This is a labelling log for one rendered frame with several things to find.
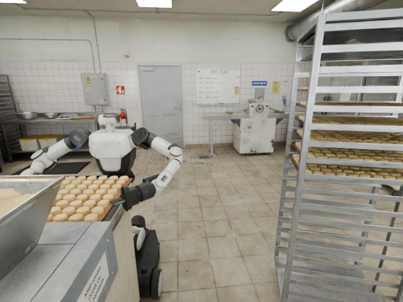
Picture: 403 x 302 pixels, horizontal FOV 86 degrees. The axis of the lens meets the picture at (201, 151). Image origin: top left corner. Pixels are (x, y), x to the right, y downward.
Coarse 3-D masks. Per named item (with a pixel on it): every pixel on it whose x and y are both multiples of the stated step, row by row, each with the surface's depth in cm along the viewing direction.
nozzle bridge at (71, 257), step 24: (48, 240) 49; (72, 240) 49; (96, 240) 49; (24, 264) 43; (48, 264) 43; (72, 264) 43; (96, 264) 48; (0, 288) 38; (24, 288) 37; (48, 288) 37; (72, 288) 38; (96, 288) 47
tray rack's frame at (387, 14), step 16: (336, 16) 93; (352, 16) 92; (368, 16) 91; (384, 16) 89; (400, 16) 89; (304, 32) 120; (400, 80) 131; (400, 96) 133; (400, 192) 129; (368, 224) 159; (336, 272) 166; (352, 272) 166; (304, 288) 153; (320, 288) 153; (352, 288) 153; (368, 288) 152; (400, 288) 122
